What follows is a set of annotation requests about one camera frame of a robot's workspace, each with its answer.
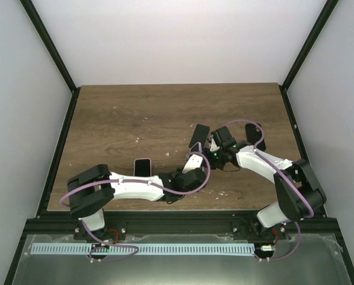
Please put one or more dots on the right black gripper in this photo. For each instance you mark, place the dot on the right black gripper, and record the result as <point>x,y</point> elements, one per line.
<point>205,152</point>

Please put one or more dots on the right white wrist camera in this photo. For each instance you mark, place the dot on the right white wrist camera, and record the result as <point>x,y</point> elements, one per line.
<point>211,144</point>

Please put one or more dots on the light blue slotted cable duct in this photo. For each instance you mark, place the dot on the light blue slotted cable duct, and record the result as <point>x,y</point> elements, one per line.
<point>235,249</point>

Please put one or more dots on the black smartphone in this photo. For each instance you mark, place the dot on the black smartphone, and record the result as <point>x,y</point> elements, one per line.
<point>200,134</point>

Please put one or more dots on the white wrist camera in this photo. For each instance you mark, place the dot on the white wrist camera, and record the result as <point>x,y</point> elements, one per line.
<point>195,161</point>
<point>211,144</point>

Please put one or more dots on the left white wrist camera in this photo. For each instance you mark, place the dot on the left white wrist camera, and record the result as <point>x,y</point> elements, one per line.
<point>195,161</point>

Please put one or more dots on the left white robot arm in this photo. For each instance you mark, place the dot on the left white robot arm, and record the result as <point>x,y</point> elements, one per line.
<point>92,189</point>

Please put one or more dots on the right black frame post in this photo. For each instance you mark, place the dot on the right black frame post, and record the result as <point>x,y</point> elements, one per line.
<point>312,37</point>

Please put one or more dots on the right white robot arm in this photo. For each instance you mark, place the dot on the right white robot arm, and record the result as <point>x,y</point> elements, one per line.
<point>298,190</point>

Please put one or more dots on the phone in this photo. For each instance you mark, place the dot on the phone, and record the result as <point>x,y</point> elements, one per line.
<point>142,167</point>
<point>195,147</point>

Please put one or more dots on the black frame post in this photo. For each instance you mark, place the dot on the black frame post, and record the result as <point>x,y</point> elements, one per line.
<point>312,37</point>
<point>42,31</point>

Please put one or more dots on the black phone case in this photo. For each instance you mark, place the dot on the black phone case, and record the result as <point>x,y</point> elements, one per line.
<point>253,134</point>

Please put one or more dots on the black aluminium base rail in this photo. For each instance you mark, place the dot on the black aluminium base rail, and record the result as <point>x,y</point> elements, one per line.
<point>241,225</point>

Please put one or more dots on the phone in pink case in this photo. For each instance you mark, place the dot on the phone in pink case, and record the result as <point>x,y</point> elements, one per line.
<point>142,167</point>

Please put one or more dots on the left black frame post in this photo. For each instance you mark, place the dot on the left black frame post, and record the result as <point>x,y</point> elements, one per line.
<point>42,31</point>

